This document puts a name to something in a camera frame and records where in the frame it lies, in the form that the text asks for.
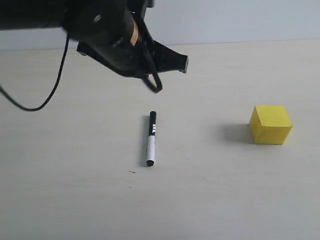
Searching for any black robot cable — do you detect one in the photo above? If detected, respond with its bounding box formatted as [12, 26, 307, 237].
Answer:
[0, 9, 163, 112]

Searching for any yellow cube block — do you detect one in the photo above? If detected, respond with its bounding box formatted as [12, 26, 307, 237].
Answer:
[249, 105, 293, 145]

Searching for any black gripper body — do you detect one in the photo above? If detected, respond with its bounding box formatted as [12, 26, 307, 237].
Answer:
[76, 14, 189, 78]

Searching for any black and white marker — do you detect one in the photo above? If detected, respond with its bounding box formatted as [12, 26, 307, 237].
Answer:
[146, 111, 157, 167]

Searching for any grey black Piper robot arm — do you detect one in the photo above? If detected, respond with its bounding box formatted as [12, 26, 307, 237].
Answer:
[0, 0, 189, 78]

